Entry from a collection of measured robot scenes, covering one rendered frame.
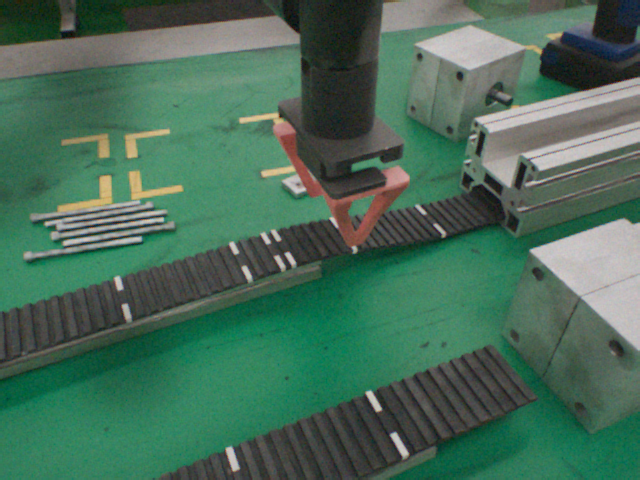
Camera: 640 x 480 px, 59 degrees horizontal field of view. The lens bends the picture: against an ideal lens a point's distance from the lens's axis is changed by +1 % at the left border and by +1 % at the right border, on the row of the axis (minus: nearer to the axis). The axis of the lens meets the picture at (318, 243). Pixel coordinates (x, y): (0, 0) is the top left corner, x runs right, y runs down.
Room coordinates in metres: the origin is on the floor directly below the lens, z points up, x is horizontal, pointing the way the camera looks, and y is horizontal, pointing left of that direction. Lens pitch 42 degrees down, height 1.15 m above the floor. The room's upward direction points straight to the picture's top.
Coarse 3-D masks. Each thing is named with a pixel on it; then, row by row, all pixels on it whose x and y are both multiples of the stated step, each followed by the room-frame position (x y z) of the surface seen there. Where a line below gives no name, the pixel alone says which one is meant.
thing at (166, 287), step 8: (168, 264) 0.34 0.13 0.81; (152, 272) 0.34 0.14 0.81; (160, 272) 0.34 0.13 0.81; (168, 272) 0.34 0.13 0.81; (152, 280) 0.33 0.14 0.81; (160, 280) 0.33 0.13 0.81; (168, 280) 0.33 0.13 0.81; (176, 280) 0.33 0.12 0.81; (160, 288) 0.32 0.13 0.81; (168, 288) 0.32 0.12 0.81; (176, 288) 0.32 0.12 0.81; (160, 296) 0.31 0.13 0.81; (168, 296) 0.31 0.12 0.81; (176, 296) 0.31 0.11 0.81; (160, 304) 0.30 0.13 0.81; (168, 304) 0.30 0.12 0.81; (176, 304) 0.30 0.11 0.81; (184, 304) 0.30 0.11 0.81
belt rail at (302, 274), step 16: (288, 272) 0.35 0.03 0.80; (304, 272) 0.36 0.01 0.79; (320, 272) 0.36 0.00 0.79; (240, 288) 0.33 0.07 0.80; (256, 288) 0.34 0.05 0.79; (272, 288) 0.34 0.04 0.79; (192, 304) 0.32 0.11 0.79; (208, 304) 0.32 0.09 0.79; (224, 304) 0.33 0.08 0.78; (144, 320) 0.30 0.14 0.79; (160, 320) 0.30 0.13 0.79; (176, 320) 0.31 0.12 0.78; (96, 336) 0.29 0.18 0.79; (112, 336) 0.29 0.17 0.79; (128, 336) 0.29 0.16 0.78; (48, 352) 0.27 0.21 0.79; (64, 352) 0.27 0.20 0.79; (80, 352) 0.28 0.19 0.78; (0, 368) 0.25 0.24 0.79; (16, 368) 0.26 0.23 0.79; (32, 368) 0.26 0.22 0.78
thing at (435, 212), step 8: (424, 208) 0.45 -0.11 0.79; (432, 208) 0.45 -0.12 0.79; (440, 208) 0.45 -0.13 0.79; (432, 216) 0.44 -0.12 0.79; (440, 216) 0.44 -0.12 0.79; (448, 216) 0.44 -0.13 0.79; (440, 224) 0.43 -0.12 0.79; (448, 224) 0.43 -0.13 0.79; (456, 224) 0.43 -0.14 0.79; (448, 232) 0.41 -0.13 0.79; (456, 232) 0.42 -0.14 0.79
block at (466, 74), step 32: (480, 32) 0.70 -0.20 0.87; (416, 64) 0.66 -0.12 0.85; (448, 64) 0.62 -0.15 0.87; (480, 64) 0.61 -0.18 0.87; (512, 64) 0.64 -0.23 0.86; (416, 96) 0.66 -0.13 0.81; (448, 96) 0.62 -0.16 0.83; (480, 96) 0.61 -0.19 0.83; (512, 96) 0.65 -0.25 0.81; (448, 128) 0.61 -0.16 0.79
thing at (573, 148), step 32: (576, 96) 0.55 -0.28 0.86; (608, 96) 0.55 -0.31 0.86; (480, 128) 0.50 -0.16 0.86; (512, 128) 0.49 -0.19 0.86; (544, 128) 0.51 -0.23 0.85; (576, 128) 0.53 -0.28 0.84; (608, 128) 0.53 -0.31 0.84; (480, 160) 0.49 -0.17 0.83; (512, 160) 0.49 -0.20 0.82; (544, 160) 0.43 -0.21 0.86; (576, 160) 0.43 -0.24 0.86; (608, 160) 0.47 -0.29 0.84; (512, 192) 0.44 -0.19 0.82; (544, 192) 0.42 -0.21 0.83; (576, 192) 0.46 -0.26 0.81; (608, 192) 0.46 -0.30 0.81; (512, 224) 0.44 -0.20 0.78; (544, 224) 0.43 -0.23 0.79
